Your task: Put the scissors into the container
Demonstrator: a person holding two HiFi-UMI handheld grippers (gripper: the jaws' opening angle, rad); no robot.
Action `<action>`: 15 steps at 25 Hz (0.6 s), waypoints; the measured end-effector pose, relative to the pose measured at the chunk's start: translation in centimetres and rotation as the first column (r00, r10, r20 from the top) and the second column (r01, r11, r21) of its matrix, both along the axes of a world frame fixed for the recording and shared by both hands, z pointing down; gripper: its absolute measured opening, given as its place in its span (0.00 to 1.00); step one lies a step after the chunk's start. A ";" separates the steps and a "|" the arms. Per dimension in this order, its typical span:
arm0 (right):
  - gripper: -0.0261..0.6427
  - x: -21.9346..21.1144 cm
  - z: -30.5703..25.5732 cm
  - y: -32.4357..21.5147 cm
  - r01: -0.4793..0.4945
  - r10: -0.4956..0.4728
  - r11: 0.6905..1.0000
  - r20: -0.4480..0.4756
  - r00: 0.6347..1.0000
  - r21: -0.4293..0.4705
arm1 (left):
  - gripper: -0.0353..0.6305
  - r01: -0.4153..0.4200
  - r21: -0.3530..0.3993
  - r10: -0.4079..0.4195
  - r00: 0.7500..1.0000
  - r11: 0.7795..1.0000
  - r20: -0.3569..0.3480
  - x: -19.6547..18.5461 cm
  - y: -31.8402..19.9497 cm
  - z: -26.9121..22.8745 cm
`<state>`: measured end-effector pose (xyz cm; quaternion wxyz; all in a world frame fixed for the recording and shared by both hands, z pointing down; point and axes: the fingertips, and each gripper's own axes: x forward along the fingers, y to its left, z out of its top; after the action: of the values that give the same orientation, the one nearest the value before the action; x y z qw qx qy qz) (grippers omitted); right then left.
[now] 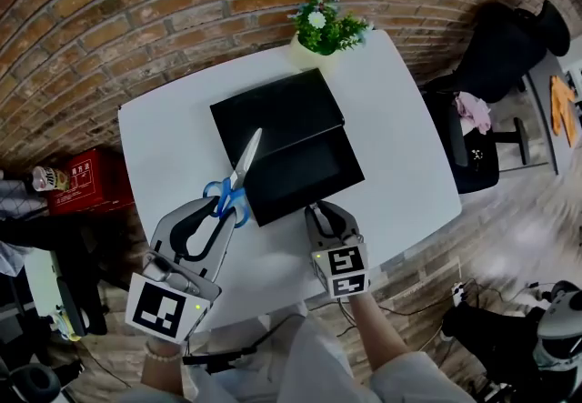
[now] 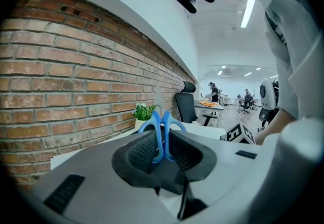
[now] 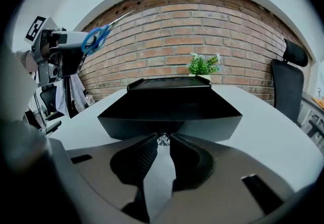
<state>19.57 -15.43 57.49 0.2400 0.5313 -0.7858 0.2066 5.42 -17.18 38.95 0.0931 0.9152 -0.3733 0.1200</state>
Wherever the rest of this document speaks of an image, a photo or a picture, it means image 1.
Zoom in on person's left forearm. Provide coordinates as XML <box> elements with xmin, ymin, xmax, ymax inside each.
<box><xmin>139</xmin><ymin>339</ymin><xmax>186</xmax><ymax>398</ymax></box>

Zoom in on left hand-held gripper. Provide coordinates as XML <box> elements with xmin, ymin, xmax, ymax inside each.
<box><xmin>125</xmin><ymin>196</ymin><xmax>236</xmax><ymax>342</ymax></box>

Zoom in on white bead bracelet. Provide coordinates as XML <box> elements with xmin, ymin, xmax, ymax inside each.
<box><xmin>143</xmin><ymin>340</ymin><xmax>183</xmax><ymax>364</ymax></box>

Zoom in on black cable connector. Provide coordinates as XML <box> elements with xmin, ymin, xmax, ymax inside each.
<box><xmin>181</xmin><ymin>312</ymin><xmax>306</xmax><ymax>375</ymax></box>

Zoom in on person's grey clothing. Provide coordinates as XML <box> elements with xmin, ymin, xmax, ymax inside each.
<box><xmin>117</xmin><ymin>314</ymin><xmax>478</xmax><ymax>403</ymax></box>

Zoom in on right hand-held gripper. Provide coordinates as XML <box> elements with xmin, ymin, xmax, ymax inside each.
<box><xmin>305</xmin><ymin>201</ymin><xmax>370</xmax><ymax>300</ymax></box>

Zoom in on white cabinet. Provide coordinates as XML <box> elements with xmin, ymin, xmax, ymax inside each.
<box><xmin>25</xmin><ymin>248</ymin><xmax>69</xmax><ymax>318</ymax></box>

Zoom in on white drink bottle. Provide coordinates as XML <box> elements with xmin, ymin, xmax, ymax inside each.
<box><xmin>31</xmin><ymin>166</ymin><xmax>72</xmax><ymax>193</ymax></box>

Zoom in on pale yellow plastic item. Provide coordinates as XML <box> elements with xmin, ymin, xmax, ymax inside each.
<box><xmin>49</xmin><ymin>312</ymin><xmax>83</xmax><ymax>343</ymax></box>

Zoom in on white patterned cloth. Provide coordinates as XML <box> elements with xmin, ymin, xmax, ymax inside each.
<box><xmin>0</xmin><ymin>177</ymin><xmax>46</xmax><ymax>275</ymax></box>

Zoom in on person's right forearm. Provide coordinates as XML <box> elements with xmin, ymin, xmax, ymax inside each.
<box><xmin>347</xmin><ymin>291</ymin><xmax>410</xmax><ymax>373</ymax></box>

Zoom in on grey standing fan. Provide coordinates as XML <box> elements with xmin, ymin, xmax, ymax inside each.
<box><xmin>531</xmin><ymin>280</ymin><xmax>582</xmax><ymax>370</ymax></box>

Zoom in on red box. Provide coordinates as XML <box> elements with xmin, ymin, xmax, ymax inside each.
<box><xmin>46</xmin><ymin>147</ymin><xmax>137</xmax><ymax>217</ymax></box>

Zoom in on black office chair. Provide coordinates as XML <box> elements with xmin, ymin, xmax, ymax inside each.
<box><xmin>420</xmin><ymin>0</ymin><xmax>572</xmax><ymax>196</ymax></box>

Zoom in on dark grey desk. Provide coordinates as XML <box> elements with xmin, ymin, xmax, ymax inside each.
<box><xmin>522</xmin><ymin>50</ymin><xmax>582</xmax><ymax>176</ymax></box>

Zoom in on pink cloth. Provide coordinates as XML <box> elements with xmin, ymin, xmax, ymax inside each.
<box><xmin>453</xmin><ymin>91</ymin><xmax>493</xmax><ymax>135</ymax></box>

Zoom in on blue-handled scissors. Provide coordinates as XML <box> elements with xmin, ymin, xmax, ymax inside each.
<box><xmin>202</xmin><ymin>126</ymin><xmax>264</xmax><ymax>228</ymax></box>

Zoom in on potted green plant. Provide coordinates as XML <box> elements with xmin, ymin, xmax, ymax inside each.
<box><xmin>286</xmin><ymin>0</ymin><xmax>375</xmax><ymax>71</ymax></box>

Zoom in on black storage box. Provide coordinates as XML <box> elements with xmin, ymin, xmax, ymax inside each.
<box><xmin>209</xmin><ymin>67</ymin><xmax>366</xmax><ymax>228</ymax></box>

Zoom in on orange garment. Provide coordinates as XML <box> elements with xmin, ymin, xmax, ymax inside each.
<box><xmin>549</xmin><ymin>75</ymin><xmax>578</xmax><ymax>147</ymax></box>

